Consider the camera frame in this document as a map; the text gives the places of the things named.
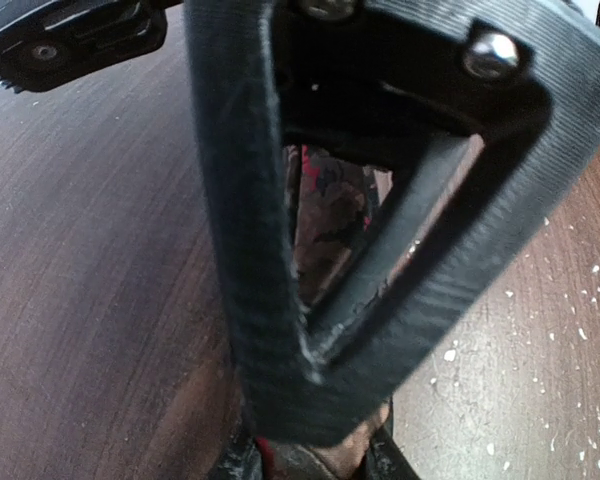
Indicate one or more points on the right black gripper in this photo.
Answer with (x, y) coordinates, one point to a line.
(486, 112)

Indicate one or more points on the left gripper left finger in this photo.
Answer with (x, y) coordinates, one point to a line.
(241, 460)

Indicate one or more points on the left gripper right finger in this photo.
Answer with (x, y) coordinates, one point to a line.
(384, 460)

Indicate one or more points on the dark red patterned tie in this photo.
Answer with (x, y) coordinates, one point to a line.
(332, 203)

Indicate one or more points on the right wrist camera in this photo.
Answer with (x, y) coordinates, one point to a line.
(46, 44)

